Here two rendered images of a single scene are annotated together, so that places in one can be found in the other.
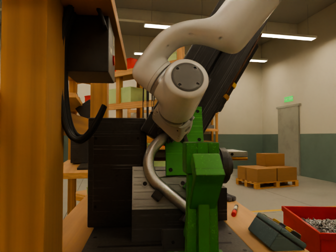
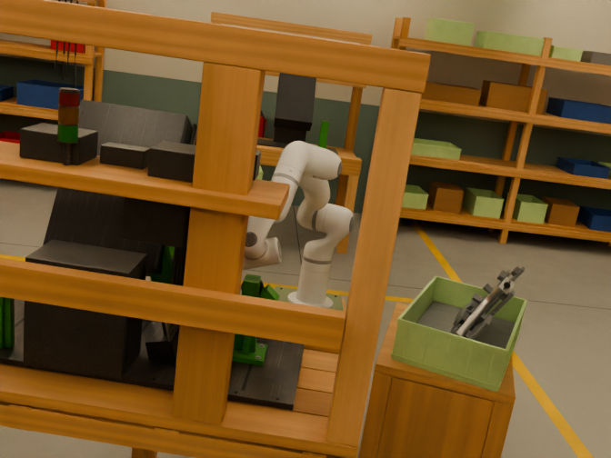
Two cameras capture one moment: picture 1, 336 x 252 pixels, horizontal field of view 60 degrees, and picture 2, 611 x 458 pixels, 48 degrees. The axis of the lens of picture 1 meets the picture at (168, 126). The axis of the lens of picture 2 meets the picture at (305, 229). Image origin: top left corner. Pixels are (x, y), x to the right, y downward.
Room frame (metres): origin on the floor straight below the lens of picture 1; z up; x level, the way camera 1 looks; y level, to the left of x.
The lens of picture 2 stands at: (0.21, 1.96, 1.96)
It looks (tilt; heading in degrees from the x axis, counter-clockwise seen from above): 16 degrees down; 277
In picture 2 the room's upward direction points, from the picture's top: 8 degrees clockwise
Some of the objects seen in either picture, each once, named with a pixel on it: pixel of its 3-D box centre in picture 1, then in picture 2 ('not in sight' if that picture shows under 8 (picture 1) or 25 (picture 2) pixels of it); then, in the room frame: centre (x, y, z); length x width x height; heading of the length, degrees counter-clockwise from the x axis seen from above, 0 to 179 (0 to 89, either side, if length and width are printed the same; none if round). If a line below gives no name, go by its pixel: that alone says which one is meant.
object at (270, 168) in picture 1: (266, 169); not in sight; (7.08, -2.38, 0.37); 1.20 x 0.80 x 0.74; 110
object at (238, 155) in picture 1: (187, 154); not in sight; (1.05, -0.07, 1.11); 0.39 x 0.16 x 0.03; 95
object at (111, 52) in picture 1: (91, 52); (160, 211); (0.84, 0.22, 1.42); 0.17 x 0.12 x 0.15; 5
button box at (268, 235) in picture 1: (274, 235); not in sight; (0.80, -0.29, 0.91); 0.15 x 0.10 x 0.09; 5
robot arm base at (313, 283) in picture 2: not in sight; (313, 280); (0.48, -0.67, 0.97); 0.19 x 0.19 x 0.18
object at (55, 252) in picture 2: (120, 167); (86, 308); (1.06, 0.17, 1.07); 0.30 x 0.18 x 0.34; 5
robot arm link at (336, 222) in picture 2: not in sight; (329, 233); (0.44, -0.68, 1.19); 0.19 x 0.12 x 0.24; 169
